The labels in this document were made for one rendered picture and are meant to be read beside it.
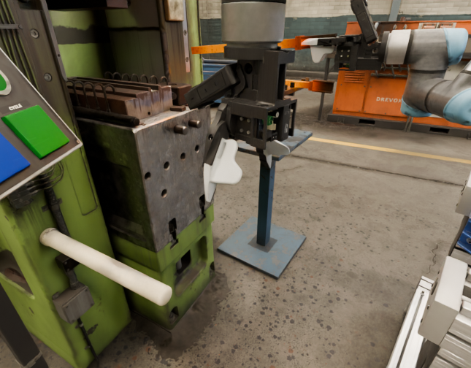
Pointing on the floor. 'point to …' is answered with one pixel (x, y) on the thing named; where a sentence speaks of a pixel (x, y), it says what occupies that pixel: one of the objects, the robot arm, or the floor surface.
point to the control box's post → (12, 326)
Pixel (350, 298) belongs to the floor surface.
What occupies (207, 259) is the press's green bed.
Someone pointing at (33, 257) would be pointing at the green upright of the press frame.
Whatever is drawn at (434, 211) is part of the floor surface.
